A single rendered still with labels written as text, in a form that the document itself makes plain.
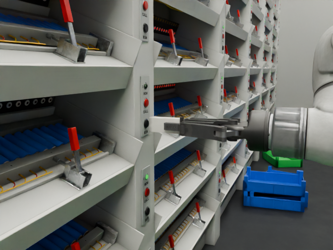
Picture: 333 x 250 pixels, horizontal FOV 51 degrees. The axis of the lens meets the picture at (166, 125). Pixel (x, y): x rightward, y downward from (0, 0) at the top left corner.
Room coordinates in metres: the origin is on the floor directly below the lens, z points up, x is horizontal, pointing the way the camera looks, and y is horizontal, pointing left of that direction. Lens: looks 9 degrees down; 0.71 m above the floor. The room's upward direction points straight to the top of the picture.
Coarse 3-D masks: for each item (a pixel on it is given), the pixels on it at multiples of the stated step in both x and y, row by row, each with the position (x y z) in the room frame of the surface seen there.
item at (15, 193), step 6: (96, 156) 0.62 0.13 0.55; (102, 156) 0.63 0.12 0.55; (84, 162) 0.58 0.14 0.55; (90, 162) 0.60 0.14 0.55; (54, 174) 0.51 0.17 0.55; (60, 174) 0.52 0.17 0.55; (42, 180) 0.48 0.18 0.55; (48, 180) 0.49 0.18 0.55; (24, 186) 0.46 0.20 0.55; (30, 186) 0.46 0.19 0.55; (36, 186) 0.47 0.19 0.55; (12, 192) 0.43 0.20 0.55; (18, 192) 0.44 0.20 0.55; (0, 198) 0.41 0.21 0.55; (6, 198) 0.42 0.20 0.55
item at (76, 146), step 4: (68, 128) 0.52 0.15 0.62; (72, 128) 0.52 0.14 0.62; (68, 132) 0.52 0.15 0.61; (72, 132) 0.52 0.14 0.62; (76, 132) 0.53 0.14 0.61; (72, 136) 0.52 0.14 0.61; (76, 136) 0.52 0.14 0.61; (72, 140) 0.52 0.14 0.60; (76, 140) 0.52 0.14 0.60; (72, 144) 0.52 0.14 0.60; (76, 144) 0.52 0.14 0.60; (72, 148) 0.52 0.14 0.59; (76, 148) 0.52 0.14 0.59; (76, 152) 0.52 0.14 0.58; (76, 156) 0.52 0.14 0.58; (76, 160) 0.51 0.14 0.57; (76, 164) 0.51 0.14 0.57; (80, 164) 0.52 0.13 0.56; (76, 168) 0.51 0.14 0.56; (80, 168) 0.52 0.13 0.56; (80, 172) 0.52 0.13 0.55
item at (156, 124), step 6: (150, 120) 0.69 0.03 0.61; (156, 120) 0.69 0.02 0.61; (162, 120) 0.68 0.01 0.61; (168, 120) 0.68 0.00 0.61; (174, 120) 0.67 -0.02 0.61; (150, 126) 0.69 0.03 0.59; (156, 126) 0.69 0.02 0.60; (162, 126) 0.68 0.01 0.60; (168, 132) 0.68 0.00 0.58; (174, 132) 0.67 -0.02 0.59
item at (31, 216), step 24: (0, 120) 0.57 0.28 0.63; (72, 120) 0.71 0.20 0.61; (96, 120) 0.69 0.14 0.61; (120, 144) 0.67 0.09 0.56; (48, 168) 0.53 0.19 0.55; (96, 168) 0.59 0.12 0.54; (120, 168) 0.62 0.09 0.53; (24, 192) 0.45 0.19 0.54; (48, 192) 0.47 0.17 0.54; (72, 192) 0.49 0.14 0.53; (96, 192) 0.54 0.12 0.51; (0, 216) 0.39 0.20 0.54; (24, 216) 0.41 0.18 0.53; (48, 216) 0.43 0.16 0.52; (72, 216) 0.50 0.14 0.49; (0, 240) 0.36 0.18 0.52; (24, 240) 0.40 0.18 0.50
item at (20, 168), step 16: (64, 144) 0.58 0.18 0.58; (80, 144) 0.60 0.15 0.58; (96, 144) 0.65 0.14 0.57; (16, 160) 0.48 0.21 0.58; (32, 160) 0.49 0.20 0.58; (48, 160) 0.52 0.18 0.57; (64, 160) 0.57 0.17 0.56; (80, 160) 0.58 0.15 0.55; (0, 176) 0.44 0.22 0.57; (16, 176) 0.47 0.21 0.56; (0, 192) 0.42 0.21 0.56
